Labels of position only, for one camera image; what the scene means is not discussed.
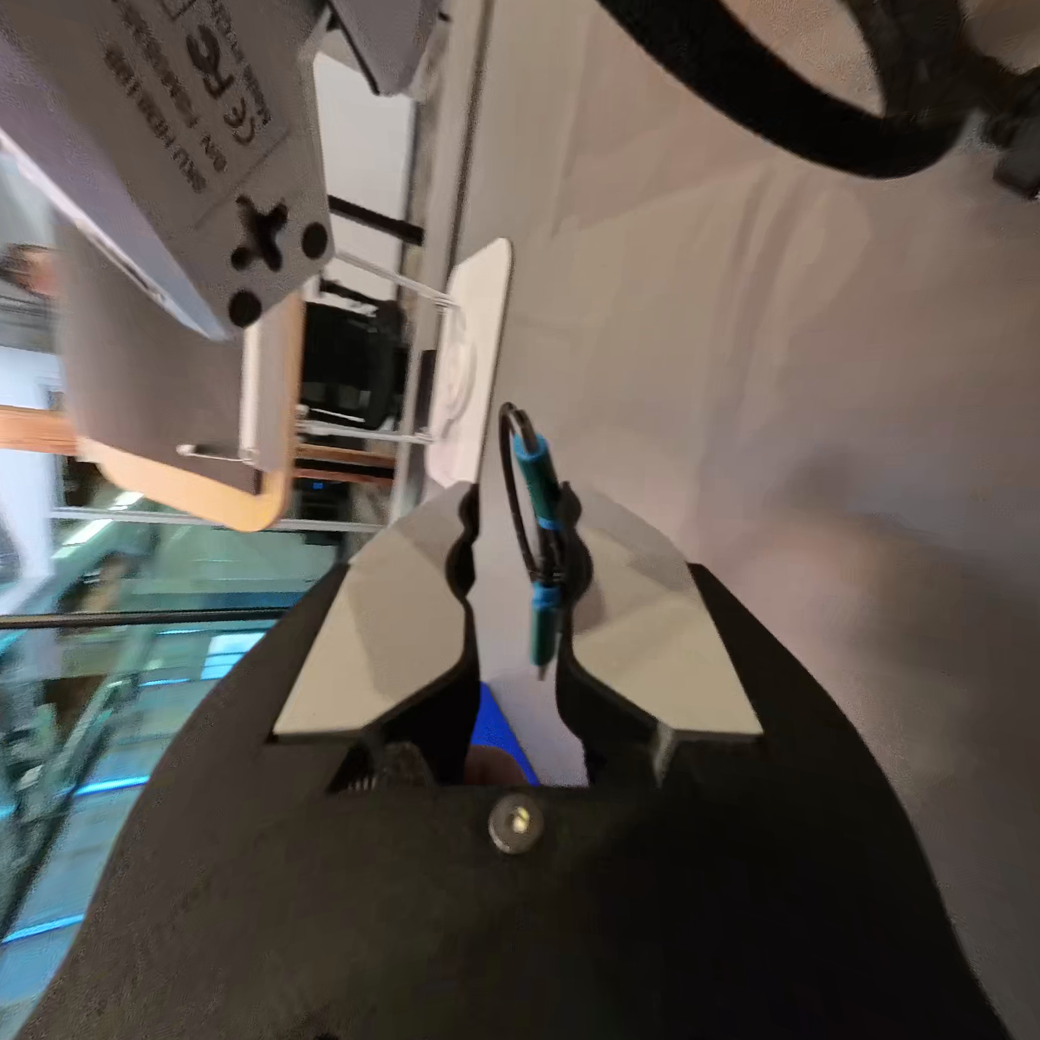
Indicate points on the white charging pad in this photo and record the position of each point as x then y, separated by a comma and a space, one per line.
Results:
479, 325

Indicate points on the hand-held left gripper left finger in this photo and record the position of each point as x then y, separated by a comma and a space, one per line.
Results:
382, 634

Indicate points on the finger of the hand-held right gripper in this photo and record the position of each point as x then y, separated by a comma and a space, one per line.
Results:
390, 41

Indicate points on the black metal rail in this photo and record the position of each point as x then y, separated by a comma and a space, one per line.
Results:
122, 619

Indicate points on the blue flat object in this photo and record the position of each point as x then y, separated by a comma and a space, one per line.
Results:
504, 731

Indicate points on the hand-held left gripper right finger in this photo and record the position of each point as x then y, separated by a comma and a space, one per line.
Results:
658, 642

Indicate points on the grey usb hub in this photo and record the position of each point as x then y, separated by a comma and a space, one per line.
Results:
162, 122

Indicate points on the black office chair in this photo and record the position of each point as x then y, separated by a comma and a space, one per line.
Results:
349, 366

